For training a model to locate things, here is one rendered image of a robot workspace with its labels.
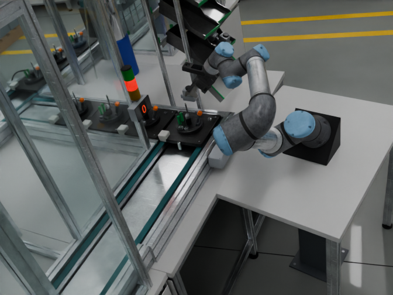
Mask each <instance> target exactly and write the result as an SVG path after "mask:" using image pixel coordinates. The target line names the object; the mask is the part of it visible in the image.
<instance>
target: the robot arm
mask: <svg viewBox="0 0 393 295"><path fill-rule="evenodd" d="M233 53H234V48H233V46H232V45H231V44H230V43H228V42H220V43H219V44H218V46H217V47H215V49H214V51H213V52H212V54H211V55H210V56H209V57H208V59H207V60H206V62H205V63H204V65H203V66H200V65H197V64H193V63H189V62H185V64H184V65H183V66H182V71H186V72H189V73H193V74H197V76H196V77H195V79H194V80H193V82H192V84H191V85H190V87H189V88H188V89H187V91H186V92H185V96H187V95H190V96H192V97H194V98H197V97H198V94H197V93H196V91H197V89H198V88H199V89H200V90H201V91H202V92H203V93H204V94H205V93H206V92H207V91H208V90H209V89H210V88H211V86H212V84H214V83H215V81H216V79H217V78H218V77H219V76H221V78H222V81H223V82H224V84H225V86H226V87H227V88H229V89H233V88H236V87H238V86H239V85H240V84H241V83H242V77H243V76H244V75H246V74H247V76H248V81H249V89H250V96H251V98H250V100H249V106H248V107H247V108H245V109H244V110H242V111H241V112H239V113H238V114H236V115H234V116H233V117H231V118H229V119H228V120H226V121H224V122H223V123H221V124H219V125H218V126H217V127H215V128H214V129H213V137H214V140H215V142H216V144H217V146H218V148H219V149H220V150H221V152H222V153H223V154H224V155H226V156H230V155H232V154H234V153H235V152H237V151H247V150H249V149H251V148H253V149H258V151H259V152H260V153H261V154H262V155H263V156H264V157H266V158H272V157H276V156H277V155H278V154H280V153H282V152H284V151H285V150H287V149H289V148H291V147H293V146H295V145H297V144H298V143H300V142H301V143H302V144H303V145H305V146H307V147H309V148H318V147H321V146H323V145H324V144H325V143H326V142H327V141H328V140H329V138H330V134H331V127H330V124H329V122H328V121H327V120H326V119H325V118H323V117H322V116H319V115H311V114H310V113H308V112H305V111H294V112H292V113H290V114H289V115H288V116H287V117H286V119H285V121H283V122H281V123H280V124H278V125H276V126H274V127H271V126H272V124H273V122H274V118H275V114H276V109H277V108H276V102H275V98H274V96H273V95H272V94H271V91H270V86H269V82H268V77H267V71H266V66H265V62H266V61H267V60H268V59H269V58H270V55H269V53H268V51H267V49H266V48H265V47H264V46H263V45H262V44H258V45H257V46H255V47H252V49H250V50H249V51H248V52H246V53H245V54H243V55H242V56H240V57H239V58H237V59H236V60H234V61H233V59H232V56H233ZM192 89H193V90H192Z"/></svg>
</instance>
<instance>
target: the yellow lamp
mask: <svg viewBox="0 0 393 295"><path fill-rule="evenodd" d="M128 94H129V97H130V100H132V101H136V100H139V99H140V98H141V95H140V91H139V88H137V89H136V90H134V91H128Z"/></svg>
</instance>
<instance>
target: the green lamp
mask: <svg viewBox="0 0 393 295"><path fill-rule="evenodd" d="M121 73H122V77H123V79H124V81H132V80H133V79H134V78H135V75H134V73H133V70H132V68H131V69H130V70H128V71H121Z"/></svg>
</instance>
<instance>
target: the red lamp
mask: <svg viewBox="0 0 393 295"><path fill-rule="evenodd" d="M125 85H126V88H127V90H128V91H134V90H136V89H137V88H138V86H137V82H136V79H135V78H134V79H133V80H132V81H125Z"/></svg>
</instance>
